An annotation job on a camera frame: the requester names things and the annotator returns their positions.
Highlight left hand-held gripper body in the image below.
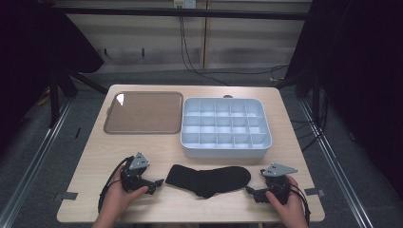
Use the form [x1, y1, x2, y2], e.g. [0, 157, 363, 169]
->
[121, 152, 156, 193]

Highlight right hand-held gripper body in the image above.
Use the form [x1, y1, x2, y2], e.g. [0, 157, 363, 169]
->
[259, 162, 298, 205]

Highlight black sock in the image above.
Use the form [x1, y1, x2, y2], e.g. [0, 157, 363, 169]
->
[164, 163, 252, 200]

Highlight person's right hand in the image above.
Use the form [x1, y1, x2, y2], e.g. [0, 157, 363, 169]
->
[265, 175, 308, 223]

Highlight person's left hand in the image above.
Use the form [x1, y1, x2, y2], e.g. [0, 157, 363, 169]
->
[102, 164, 150, 220]

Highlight grey tape strip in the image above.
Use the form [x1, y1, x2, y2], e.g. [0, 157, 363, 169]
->
[52, 191, 79, 202]
[303, 187, 326, 198]

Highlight brown square tray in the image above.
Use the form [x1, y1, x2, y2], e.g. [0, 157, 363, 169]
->
[103, 91, 184, 135]

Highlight white divided storage box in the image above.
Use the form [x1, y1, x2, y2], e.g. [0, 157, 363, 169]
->
[180, 97, 273, 160]

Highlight black metal stand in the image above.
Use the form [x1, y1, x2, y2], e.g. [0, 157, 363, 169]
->
[47, 67, 109, 129]
[271, 69, 321, 125]

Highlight dark curtain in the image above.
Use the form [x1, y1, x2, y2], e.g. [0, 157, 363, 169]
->
[0, 0, 106, 156]
[284, 0, 403, 199]

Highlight black horizontal bar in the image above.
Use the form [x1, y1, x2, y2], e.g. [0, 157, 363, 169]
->
[51, 7, 313, 22]

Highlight right hand-held gripper cable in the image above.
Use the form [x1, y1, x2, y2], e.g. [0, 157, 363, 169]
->
[286, 181, 312, 226]

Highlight hand-held gripper cable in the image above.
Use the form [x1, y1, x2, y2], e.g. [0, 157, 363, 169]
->
[97, 155, 135, 214]
[286, 181, 312, 226]

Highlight left hand-held gripper cable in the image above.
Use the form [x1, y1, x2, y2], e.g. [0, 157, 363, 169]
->
[97, 155, 135, 214]

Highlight metal floor rail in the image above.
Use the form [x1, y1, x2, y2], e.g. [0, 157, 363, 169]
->
[297, 97, 376, 228]
[0, 97, 74, 228]

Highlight black floor cables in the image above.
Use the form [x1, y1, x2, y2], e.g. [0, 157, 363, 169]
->
[290, 88, 328, 152]

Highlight black wall cable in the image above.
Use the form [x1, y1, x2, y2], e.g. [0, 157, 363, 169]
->
[178, 15, 290, 86]

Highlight white wall outlet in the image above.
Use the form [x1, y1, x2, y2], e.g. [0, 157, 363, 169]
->
[173, 0, 198, 10]

